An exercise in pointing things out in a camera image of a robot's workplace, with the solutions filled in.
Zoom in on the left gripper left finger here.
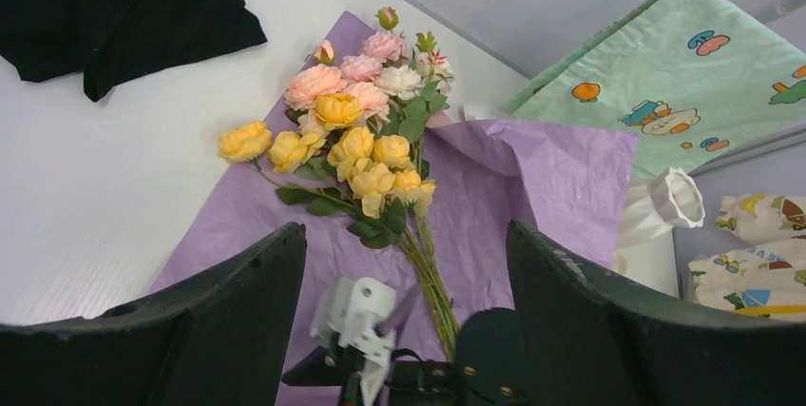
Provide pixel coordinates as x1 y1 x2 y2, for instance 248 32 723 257
1 222 307 405

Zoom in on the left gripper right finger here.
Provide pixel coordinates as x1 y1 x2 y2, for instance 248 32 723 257
506 221 805 405

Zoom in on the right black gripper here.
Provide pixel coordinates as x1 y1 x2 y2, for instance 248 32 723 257
281 307 529 405

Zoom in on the purple wrapping paper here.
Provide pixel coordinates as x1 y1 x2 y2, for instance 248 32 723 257
147 10 641 406

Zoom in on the yellow rose stem bunch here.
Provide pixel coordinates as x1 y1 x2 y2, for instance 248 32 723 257
219 92 459 359

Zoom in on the large pink rose stem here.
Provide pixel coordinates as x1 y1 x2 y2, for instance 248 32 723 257
284 39 391 137

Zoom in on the black cloth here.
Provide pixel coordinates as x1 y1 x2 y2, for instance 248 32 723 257
1 0 266 102

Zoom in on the white ribbed vase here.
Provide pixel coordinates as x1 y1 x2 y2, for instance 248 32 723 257
616 167 705 250

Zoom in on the yellow cartoon print shirt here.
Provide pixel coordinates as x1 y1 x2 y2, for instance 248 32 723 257
688 192 805 323

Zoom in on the green cartoon print towel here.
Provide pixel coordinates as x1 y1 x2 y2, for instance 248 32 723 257
505 0 805 177

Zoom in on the small pink rose stem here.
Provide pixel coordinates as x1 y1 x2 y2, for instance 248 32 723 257
338 7 454 252

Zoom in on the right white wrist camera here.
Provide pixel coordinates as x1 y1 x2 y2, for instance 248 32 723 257
310 276 396 405

